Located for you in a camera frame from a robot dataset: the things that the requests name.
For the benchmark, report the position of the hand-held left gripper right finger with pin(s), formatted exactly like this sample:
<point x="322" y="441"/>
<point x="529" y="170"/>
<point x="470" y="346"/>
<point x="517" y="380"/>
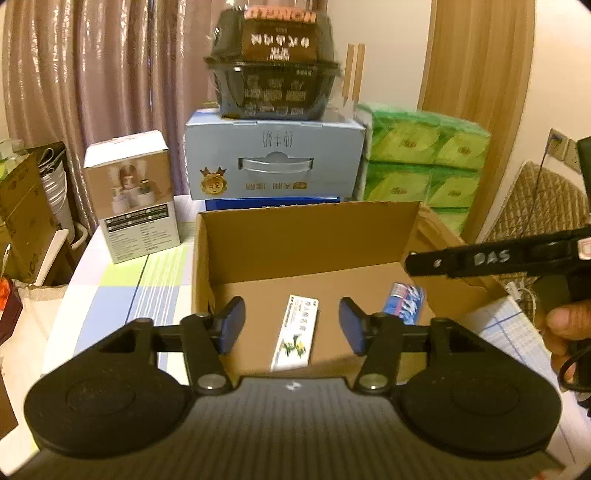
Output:
<point x="352" y="323"/>

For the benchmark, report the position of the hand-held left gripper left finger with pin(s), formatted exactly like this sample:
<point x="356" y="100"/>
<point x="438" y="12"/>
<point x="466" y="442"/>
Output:
<point x="231" y="323"/>

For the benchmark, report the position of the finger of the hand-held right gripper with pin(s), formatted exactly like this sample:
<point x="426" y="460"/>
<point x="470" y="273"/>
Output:
<point x="461" y="263"/>

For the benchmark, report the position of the small white green medicine box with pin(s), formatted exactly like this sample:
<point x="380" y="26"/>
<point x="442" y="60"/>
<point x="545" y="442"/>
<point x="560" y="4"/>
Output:
<point x="295" y="332"/>

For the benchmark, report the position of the checked tablecloth desktop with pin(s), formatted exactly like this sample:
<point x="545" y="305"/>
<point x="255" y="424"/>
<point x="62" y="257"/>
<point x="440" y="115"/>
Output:
<point x="106" y="300"/>

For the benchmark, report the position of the person's right hand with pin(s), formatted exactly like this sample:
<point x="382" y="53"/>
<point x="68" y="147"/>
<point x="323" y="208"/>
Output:
<point x="565" y="325"/>

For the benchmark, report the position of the blue white packet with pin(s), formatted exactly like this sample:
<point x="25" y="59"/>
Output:
<point x="406" y="300"/>

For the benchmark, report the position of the quilted beige chair cushion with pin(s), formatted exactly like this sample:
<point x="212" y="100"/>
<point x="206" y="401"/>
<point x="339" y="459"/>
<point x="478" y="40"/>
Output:
<point x="545" y="203"/>

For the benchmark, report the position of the green tissue paper multipack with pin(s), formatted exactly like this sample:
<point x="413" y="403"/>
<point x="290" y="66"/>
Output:
<point x="415" y="161"/>

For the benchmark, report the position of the dark blue carton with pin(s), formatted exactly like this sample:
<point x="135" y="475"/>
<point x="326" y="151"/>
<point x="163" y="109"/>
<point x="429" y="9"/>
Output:
<point x="277" y="206"/>

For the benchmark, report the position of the white brown product box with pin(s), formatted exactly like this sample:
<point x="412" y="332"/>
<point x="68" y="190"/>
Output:
<point x="134" y="184"/>

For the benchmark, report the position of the white board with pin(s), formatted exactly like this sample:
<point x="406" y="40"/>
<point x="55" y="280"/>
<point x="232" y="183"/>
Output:
<point x="53" y="258"/>

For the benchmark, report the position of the wooden stick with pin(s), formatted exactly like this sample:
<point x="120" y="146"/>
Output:
<point x="350" y="69"/>
<point x="360" y="69"/>

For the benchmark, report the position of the dark red box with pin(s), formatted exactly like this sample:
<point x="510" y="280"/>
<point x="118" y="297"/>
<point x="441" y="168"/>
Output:
<point x="9" y="309"/>

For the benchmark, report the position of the brown cardboard storage box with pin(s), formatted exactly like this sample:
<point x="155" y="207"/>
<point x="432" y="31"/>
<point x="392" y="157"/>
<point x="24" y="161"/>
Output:
<point x="23" y="217"/>

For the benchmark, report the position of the black instant noodle bowl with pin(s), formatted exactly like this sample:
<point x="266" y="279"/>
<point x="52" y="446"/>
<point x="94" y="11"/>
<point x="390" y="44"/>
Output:
<point x="272" y="69"/>

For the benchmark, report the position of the pink brown curtain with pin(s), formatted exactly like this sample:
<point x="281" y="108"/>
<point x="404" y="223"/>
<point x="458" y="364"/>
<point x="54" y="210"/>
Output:
<point x="115" y="69"/>

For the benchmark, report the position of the wall socket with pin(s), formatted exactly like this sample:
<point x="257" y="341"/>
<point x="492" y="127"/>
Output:
<point x="561" y="147"/>

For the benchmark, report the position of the wooden door frame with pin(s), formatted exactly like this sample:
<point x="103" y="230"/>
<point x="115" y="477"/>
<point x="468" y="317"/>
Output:
<point x="480" y="92"/>

